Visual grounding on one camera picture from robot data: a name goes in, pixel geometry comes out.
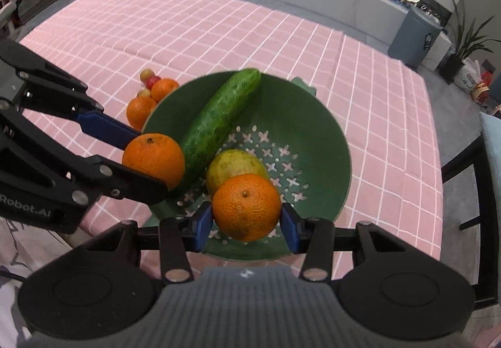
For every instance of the green colander bowl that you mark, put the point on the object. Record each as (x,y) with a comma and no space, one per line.
(313,144)

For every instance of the small red round fruit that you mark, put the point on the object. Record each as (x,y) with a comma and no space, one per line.
(154,82)

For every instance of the patterned pale cloth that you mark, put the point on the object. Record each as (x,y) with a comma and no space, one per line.
(13,250)

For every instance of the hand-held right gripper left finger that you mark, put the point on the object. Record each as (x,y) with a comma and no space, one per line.
(201,226)

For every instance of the small tan round fruit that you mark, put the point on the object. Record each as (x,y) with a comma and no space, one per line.
(143,93)
(145,74)

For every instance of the green cucumber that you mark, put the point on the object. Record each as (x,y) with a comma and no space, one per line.
(219,117)

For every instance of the red paper bag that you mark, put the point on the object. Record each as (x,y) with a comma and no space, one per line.
(482,91)

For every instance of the black wooden chair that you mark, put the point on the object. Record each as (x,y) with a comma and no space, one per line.
(465,168)

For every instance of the white plastic bag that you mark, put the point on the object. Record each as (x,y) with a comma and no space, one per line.
(467,76)

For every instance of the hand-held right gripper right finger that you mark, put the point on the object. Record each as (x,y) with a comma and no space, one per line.
(289,230)

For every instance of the pale blue seat cushion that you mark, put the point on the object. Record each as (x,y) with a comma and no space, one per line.
(491,160)

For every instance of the orange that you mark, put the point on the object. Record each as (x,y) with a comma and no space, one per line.
(246,207)
(137,112)
(152,160)
(165,89)

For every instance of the long-leaf potted plant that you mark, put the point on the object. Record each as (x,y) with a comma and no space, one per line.
(465,43)

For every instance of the brown round fruits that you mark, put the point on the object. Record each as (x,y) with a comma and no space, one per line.
(235,165)

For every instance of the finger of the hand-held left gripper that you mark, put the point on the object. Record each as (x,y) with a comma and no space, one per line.
(137,183)
(105,129)

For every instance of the pink checked tablecloth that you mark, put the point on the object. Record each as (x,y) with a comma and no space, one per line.
(235,31)

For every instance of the grey-blue trash bin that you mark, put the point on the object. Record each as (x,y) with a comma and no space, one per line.
(415,39)

